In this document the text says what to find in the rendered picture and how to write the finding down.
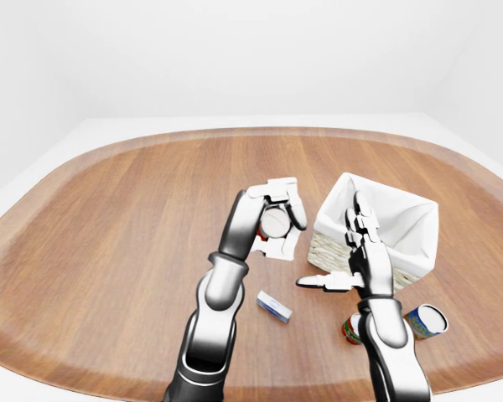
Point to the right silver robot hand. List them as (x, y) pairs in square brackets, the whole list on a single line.
[(371, 268)]

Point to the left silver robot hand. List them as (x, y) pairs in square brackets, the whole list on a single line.
[(241, 226)]

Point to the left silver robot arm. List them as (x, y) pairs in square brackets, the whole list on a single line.
[(211, 331)]

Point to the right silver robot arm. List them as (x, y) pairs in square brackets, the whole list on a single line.
[(392, 352)]

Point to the wicker basket with white liner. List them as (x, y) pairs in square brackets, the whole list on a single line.
[(402, 226)]

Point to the red green labelled tin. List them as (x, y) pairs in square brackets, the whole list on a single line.
[(352, 328)]

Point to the blue yellow labelled tin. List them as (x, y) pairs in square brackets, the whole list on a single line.
[(427, 320)]

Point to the small blue white box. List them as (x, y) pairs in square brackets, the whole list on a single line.
[(274, 307)]

